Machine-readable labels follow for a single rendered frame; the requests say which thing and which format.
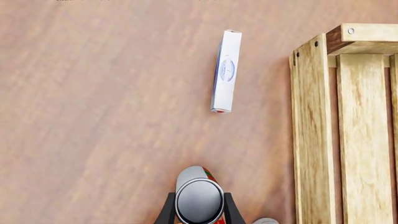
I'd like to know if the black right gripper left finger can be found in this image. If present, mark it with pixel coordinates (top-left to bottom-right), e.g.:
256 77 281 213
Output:
154 192 177 224

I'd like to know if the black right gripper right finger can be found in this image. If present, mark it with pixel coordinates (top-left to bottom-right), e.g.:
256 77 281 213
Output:
223 192 247 224

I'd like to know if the wooden slat tray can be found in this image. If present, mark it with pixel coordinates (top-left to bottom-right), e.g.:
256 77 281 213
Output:
289 22 398 224

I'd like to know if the grey round tin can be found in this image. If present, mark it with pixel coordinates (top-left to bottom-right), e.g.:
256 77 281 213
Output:
250 217 277 224

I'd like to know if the silver tin with red-green label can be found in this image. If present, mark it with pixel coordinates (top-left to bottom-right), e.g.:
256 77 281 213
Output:
174 166 224 224

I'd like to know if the white printed food box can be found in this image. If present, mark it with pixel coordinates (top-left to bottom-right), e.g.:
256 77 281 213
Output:
210 29 243 114

